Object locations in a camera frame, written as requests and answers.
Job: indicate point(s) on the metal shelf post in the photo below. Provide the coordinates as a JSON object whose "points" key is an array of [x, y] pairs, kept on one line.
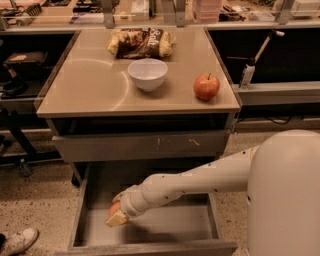
{"points": [[180, 7], [108, 13]]}

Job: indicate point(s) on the brown chip bag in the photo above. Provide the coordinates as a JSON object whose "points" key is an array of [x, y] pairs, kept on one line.
{"points": [[140, 43]]}

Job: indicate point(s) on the pink stacked containers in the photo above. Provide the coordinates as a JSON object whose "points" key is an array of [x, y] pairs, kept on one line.
{"points": [[206, 11]]}

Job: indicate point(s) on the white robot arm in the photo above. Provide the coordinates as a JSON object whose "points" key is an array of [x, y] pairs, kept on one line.
{"points": [[281, 178]]}

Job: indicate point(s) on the red apple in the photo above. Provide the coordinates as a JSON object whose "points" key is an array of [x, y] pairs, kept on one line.
{"points": [[206, 86]]}

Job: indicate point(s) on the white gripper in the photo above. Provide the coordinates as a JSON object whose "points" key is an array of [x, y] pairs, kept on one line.
{"points": [[128, 204]]}

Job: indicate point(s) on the white bowl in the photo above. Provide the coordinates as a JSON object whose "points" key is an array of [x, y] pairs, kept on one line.
{"points": [[148, 74]]}

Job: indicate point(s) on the grey drawer cabinet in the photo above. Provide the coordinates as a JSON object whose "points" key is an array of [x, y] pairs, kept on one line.
{"points": [[93, 94]]}

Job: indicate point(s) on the white sneaker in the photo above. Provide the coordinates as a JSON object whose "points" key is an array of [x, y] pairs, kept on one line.
{"points": [[18, 242]]}

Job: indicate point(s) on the open middle drawer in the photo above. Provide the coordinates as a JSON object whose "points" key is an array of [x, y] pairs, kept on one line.
{"points": [[188, 226]]}

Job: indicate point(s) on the closed top drawer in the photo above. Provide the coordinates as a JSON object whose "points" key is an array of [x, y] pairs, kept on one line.
{"points": [[136, 146]]}

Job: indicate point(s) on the orange fruit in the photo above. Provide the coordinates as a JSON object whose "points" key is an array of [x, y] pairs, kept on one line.
{"points": [[114, 208]]}

